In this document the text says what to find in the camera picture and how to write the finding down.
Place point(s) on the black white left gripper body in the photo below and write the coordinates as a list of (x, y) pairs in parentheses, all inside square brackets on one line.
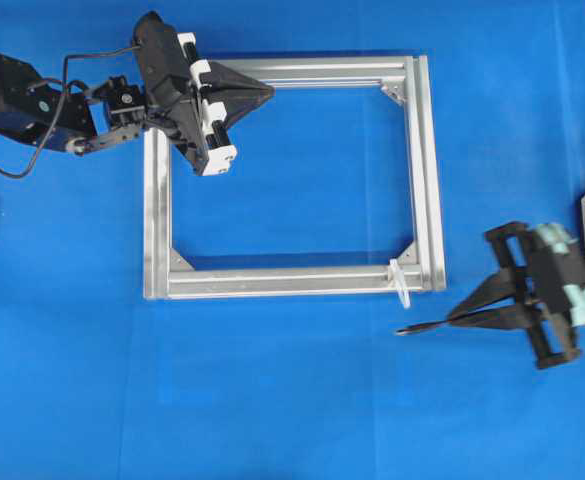
[(177, 97)]

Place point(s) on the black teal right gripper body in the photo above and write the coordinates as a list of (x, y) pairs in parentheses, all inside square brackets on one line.
[(542, 270)]

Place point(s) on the blue table cloth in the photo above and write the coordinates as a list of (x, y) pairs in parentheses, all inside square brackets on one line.
[(98, 383)]

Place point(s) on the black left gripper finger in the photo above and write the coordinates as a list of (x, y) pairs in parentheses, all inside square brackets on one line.
[(223, 78), (239, 104)]

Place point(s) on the square aluminium extrusion frame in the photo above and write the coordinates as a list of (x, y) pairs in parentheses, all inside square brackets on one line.
[(419, 268)]

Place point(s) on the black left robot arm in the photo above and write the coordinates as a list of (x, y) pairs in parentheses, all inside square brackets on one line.
[(67, 115)]

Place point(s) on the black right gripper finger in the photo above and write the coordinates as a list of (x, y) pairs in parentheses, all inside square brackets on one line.
[(503, 318), (500, 289)]

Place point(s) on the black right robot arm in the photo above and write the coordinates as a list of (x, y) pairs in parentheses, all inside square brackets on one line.
[(539, 288)]

